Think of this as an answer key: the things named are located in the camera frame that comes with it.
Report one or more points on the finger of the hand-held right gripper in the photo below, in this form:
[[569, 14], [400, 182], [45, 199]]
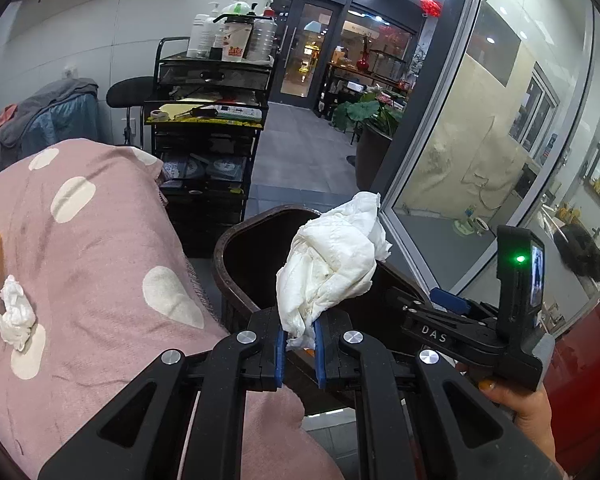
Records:
[[447, 299], [415, 310]]

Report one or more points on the small white tissue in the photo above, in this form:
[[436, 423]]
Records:
[[15, 315]]

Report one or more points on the red hanging ornament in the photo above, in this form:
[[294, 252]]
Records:
[[430, 6]]

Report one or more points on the grey printed packets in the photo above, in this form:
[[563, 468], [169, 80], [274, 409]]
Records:
[[220, 166]]

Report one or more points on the massage bed with blue skirt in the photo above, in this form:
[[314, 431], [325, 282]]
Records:
[[75, 120]]

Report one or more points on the grey blanket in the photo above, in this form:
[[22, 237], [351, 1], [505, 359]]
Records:
[[55, 97]]

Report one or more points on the white flat box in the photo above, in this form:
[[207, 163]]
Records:
[[240, 114]]

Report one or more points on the red cloth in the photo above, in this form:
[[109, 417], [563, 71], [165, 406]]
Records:
[[2, 117]]

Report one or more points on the large white tissue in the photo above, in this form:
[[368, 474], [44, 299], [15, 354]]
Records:
[[330, 260]]

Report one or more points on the glass double door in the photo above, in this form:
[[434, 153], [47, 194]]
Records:
[[305, 50]]

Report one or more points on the red vase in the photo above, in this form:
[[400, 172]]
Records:
[[362, 63]]

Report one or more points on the dark display table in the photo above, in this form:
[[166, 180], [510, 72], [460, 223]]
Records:
[[380, 72]]

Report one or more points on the dark brown trash bin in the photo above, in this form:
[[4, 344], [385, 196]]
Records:
[[250, 260]]

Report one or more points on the grey framed glass partition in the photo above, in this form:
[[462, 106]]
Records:
[[430, 110]]

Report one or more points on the dark planter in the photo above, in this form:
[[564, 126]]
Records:
[[372, 160]]

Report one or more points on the pale hanging lamp shade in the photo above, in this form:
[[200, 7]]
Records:
[[313, 25]]

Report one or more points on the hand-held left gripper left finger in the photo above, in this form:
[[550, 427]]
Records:
[[279, 355]]

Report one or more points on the tape roll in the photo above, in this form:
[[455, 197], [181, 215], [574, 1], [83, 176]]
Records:
[[159, 115]]

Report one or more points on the pink polka dot blanket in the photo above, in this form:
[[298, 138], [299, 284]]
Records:
[[105, 240]]

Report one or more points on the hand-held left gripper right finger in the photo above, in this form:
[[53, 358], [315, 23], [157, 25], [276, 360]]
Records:
[[320, 355]]

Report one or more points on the person's right hand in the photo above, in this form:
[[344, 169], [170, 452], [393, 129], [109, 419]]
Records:
[[520, 410]]

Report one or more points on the black trolley cart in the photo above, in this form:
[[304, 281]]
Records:
[[205, 75]]

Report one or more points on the yellow pad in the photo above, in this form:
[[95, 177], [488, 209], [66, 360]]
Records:
[[180, 111]]

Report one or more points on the paper cup with red print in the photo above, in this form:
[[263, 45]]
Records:
[[235, 45]]

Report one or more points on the black stool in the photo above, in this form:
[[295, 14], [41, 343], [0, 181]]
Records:
[[130, 92]]

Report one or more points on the cluster of toiletry bottles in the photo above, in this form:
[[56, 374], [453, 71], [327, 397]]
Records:
[[205, 30]]

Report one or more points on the green leafy plant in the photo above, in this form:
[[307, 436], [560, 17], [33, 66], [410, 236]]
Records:
[[367, 112]]

